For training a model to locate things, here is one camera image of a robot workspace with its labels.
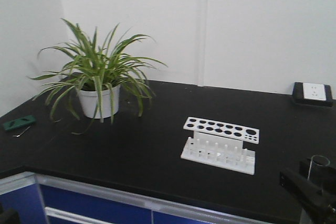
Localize tall clear test tube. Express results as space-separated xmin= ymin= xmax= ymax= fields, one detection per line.
xmin=308 ymin=155 xmax=330 ymax=196

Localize white socket in black box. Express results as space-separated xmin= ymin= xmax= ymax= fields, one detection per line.
xmin=292 ymin=82 xmax=333 ymax=107

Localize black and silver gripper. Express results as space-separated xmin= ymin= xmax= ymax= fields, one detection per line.
xmin=279 ymin=158 xmax=335 ymax=223

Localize small metal hook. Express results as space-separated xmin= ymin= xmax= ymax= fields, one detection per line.
xmin=12 ymin=125 xmax=31 ymax=138

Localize white test tube rack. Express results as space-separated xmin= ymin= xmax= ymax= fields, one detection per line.
xmin=181 ymin=116 xmax=260 ymax=175

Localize green flat plastic piece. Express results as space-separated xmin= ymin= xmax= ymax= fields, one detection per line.
xmin=3 ymin=115 xmax=36 ymax=131

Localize green spider plant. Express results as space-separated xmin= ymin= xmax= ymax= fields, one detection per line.
xmin=33 ymin=19 xmax=161 ymax=122

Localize white plant pot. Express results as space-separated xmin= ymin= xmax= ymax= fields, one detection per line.
xmin=76 ymin=82 xmax=121 ymax=119

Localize blue cabinet drawer fronts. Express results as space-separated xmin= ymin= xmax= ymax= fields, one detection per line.
xmin=1 ymin=172 xmax=258 ymax=223

